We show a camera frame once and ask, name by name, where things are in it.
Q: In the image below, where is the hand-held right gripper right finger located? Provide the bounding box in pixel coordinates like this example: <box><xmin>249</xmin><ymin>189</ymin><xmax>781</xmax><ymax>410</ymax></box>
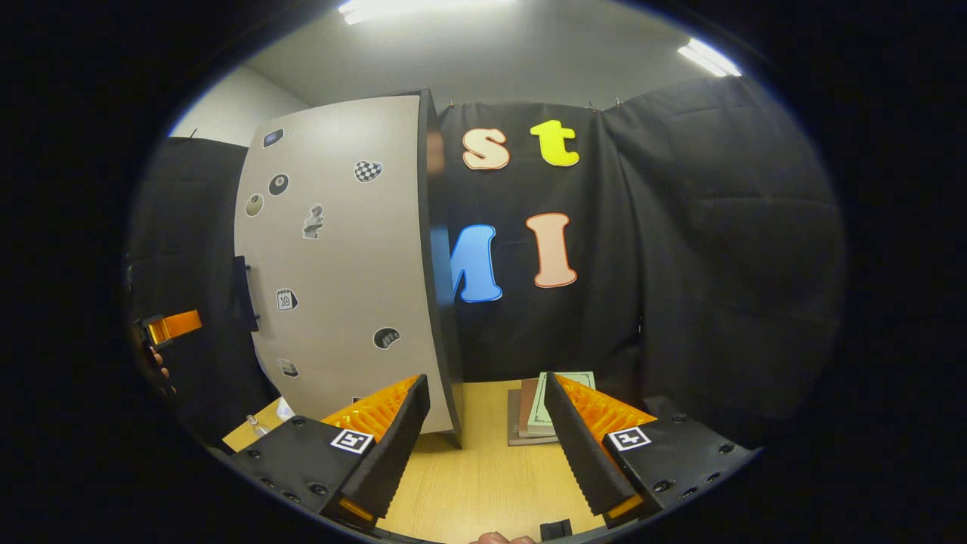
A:
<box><xmin>542</xmin><ymin>372</ymin><xmax>760</xmax><ymax>530</ymax></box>

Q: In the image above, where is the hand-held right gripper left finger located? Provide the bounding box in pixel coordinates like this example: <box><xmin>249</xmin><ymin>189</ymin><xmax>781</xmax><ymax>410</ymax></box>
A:
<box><xmin>227</xmin><ymin>374</ymin><xmax>431</xmax><ymax>530</ymax></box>

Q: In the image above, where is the black door handle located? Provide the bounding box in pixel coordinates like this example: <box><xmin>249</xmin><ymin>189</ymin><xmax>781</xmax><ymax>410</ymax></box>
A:
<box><xmin>233</xmin><ymin>255</ymin><xmax>261</xmax><ymax>333</ymax></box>

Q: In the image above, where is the beige cabinet door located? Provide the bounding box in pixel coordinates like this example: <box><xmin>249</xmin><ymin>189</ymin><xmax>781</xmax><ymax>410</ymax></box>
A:
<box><xmin>234</xmin><ymin>94</ymin><xmax>446</xmax><ymax>435</ymax></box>

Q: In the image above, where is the green notebook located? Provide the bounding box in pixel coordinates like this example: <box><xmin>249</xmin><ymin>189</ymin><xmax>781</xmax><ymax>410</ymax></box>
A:
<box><xmin>527</xmin><ymin>371</ymin><xmax>596</xmax><ymax>437</ymax></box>

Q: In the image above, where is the brown book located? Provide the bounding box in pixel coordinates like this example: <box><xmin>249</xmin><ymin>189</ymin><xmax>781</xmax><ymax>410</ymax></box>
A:
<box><xmin>518</xmin><ymin>378</ymin><xmax>541</xmax><ymax>439</ymax></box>

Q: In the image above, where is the black backdrop cloth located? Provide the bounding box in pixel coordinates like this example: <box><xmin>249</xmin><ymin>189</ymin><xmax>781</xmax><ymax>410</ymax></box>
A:
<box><xmin>125</xmin><ymin>76</ymin><xmax>847</xmax><ymax>447</ymax></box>

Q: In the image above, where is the large ceiling light panel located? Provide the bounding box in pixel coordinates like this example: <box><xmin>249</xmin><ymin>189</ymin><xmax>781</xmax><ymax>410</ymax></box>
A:
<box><xmin>338</xmin><ymin>0</ymin><xmax>522</xmax><ymax>25</ymax></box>

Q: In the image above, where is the narrow ceiling light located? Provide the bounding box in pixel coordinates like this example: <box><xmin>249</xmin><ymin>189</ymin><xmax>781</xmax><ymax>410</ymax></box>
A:
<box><xmin>677</xmin><ymin>38</ymin><xmax>743</xmax><ymax>78</ymax></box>

